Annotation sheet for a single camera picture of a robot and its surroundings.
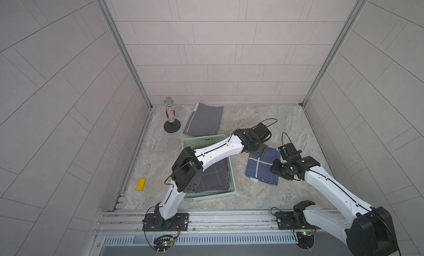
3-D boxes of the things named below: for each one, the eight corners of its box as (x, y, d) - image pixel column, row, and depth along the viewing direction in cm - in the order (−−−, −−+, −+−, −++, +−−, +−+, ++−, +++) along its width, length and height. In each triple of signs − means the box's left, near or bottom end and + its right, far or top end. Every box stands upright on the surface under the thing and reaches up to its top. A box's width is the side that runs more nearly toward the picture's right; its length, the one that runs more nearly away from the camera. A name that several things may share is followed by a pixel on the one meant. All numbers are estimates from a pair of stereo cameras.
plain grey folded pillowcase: (183, 134, 103) (183, 131, 101) (195, 105, 119) (195, 102, 117) (215, 139, 101) (215, 136, 98) (223, 109, 117) (223, 106, 114)
